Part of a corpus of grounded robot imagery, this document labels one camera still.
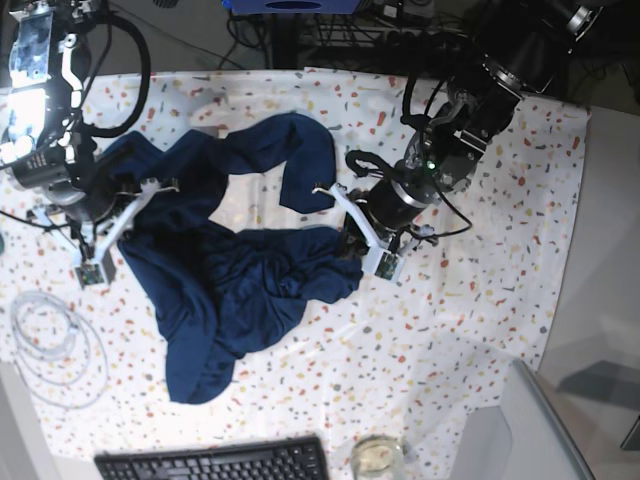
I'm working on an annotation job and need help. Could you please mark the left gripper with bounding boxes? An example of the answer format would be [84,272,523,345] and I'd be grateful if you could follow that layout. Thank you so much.
[337,179,436,259]

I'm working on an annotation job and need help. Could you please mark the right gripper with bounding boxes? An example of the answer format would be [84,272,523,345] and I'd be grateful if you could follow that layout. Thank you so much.
[47,160,135,225]

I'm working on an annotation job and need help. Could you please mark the dark blue t-shirt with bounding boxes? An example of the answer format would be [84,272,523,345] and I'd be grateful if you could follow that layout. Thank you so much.
[117,113,363,405]

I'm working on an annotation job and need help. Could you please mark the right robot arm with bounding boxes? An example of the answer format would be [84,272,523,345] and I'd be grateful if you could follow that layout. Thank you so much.
[2,1,151,224]

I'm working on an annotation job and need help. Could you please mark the terrazzo pattern table cloth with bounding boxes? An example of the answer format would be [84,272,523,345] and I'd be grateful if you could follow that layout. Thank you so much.
[1,96,590,479]

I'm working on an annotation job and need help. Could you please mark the clear glass jar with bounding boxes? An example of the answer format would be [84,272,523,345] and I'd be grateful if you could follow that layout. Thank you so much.
[350,435,405,480]

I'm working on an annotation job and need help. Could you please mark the black computer keyboard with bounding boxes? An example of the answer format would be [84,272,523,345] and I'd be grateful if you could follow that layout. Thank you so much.
[94,436,330,480]

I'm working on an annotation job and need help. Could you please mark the blue box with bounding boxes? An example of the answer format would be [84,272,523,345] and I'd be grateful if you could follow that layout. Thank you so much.
[221,0,370,15]

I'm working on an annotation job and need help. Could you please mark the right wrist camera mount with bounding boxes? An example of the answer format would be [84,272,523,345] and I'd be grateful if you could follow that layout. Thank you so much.
[24,177,181,289]

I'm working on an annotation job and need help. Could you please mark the coiled white cable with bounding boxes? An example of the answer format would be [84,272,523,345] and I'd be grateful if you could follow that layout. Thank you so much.
[9,289,110,411]

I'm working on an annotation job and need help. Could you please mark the black wire rack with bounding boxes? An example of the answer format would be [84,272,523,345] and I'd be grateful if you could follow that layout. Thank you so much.
[300,8,470,48]

